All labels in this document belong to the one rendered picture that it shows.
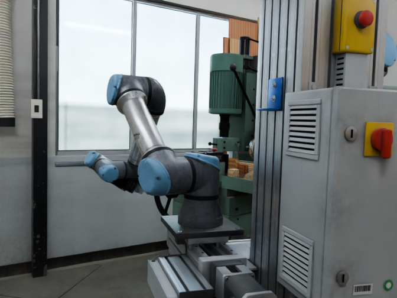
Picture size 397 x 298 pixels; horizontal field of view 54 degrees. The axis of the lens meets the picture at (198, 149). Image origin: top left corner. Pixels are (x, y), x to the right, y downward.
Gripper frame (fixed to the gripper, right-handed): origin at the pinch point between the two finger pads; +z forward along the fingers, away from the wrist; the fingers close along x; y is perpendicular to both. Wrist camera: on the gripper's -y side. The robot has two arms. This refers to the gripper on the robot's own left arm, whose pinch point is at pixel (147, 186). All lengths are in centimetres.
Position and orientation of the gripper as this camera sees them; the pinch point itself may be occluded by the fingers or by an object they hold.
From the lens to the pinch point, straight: 195.6
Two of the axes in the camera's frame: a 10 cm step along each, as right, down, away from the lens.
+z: 6.4, 4.8, 6.0
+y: -4.1, 8.7, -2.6
